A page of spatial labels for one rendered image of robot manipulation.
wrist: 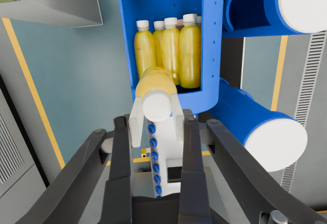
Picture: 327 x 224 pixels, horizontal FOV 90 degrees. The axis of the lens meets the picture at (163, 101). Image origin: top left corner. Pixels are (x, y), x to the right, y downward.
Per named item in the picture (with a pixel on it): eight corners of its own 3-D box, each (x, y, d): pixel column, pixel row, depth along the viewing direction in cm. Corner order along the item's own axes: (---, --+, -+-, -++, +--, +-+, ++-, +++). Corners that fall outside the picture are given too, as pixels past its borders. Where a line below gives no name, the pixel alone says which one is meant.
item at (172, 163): (165, 163, 86) (167, 187, 72) (165, 156, 85) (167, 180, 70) (184, 161, 87) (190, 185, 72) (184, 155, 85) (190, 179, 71)
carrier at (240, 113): (217, 108, 162) (232, 83, 154) (279, 178, 80) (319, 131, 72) (191, 97, 157) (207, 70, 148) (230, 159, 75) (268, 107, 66)
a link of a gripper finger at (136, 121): (140, 147, 16) (132, 148, 16) (144, 116, 22) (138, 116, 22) (136, 119, 15) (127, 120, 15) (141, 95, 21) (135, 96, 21)
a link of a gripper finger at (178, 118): (175, 116, 15) (184, 115, 15) (171, 93, 21) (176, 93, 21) (177, 144, 16) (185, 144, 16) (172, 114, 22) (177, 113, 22)
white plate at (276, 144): (280, 179, 79) (279, 177, 80) (321, 133, 70) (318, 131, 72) (232, 161, 74) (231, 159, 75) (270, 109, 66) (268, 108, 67)
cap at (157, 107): (152, 121, 24) (152, 127, 22) (137, 99, 22) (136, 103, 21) (175, 108, 23) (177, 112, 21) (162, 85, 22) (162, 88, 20)
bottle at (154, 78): (150, 99, 42) (148, 135, 24) (135, 75, 40) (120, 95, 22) (174, 85, 41) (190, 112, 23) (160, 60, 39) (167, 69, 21)
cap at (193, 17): (199, 21, 45) (199, 14, 45) (186, 22, 44) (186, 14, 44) (193, 23, 49) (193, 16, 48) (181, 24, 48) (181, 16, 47)
